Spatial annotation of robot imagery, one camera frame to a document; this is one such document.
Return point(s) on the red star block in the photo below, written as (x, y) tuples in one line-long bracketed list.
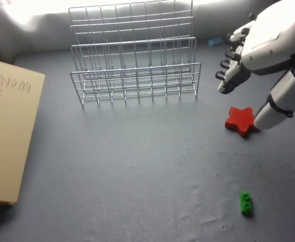
[(239, 121)]

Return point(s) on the green toy brick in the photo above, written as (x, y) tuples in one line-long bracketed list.
[(246, 204)]

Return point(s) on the beige paperback book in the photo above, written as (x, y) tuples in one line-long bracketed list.
[(8, 131)]

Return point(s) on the blue toy brick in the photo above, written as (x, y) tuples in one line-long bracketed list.
[(215, 41)]

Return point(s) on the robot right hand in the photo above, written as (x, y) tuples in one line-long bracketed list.
[(270, 45)]

